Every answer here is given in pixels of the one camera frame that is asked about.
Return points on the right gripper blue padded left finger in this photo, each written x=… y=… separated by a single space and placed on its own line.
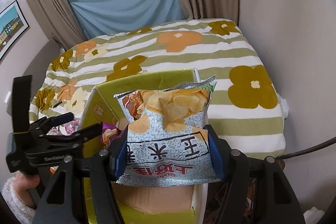
x=118 y=155

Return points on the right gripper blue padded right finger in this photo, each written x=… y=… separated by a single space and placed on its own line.
x=216 y=153

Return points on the silver potato chip bag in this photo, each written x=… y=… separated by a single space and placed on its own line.
x=167 y=144

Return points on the person's left hand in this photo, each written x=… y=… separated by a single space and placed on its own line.
x=21 y=185

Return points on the purple snack bag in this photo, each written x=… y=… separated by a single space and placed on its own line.
x=109 y=134

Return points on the green cardboard snack box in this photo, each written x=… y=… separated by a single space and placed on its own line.
x=139 y=204

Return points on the grey bed headboard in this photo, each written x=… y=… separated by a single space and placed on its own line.
x=39 y=65

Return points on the framed houses picture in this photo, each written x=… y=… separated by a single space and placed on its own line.
x=12 y=24

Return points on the blue window cloth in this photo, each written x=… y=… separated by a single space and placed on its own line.
x=101 y=17

